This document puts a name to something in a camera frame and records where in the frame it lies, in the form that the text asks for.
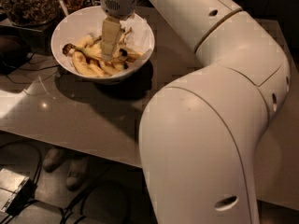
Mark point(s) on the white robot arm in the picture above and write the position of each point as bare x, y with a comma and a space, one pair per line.
198, 134

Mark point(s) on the silver box on floor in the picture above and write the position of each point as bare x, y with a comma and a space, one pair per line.
13, 191

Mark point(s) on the dark round object left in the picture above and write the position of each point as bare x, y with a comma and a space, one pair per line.
13, 53

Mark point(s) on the white spoon handle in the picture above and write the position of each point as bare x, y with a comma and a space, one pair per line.
63, 7

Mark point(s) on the right white shoe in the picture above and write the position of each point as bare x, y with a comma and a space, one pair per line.
77, 173

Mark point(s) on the glass jar of nuts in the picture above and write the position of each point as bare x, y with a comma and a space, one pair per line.
26, 13

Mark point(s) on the left white shoe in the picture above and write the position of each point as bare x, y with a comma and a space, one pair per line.
53, 159

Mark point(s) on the banana with dark stem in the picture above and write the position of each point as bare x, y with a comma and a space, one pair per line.
95, 53

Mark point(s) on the white shoe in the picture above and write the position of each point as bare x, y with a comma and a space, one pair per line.
77, 173
53, 159

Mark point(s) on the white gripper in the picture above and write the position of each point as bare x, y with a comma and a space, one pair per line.
120, 4

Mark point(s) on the white bowl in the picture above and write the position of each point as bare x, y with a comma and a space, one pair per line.
75, 29

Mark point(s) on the right rear banana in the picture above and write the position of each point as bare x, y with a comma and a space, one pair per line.
127, 53

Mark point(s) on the left lower banana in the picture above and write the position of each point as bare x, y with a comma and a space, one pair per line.
81, 65

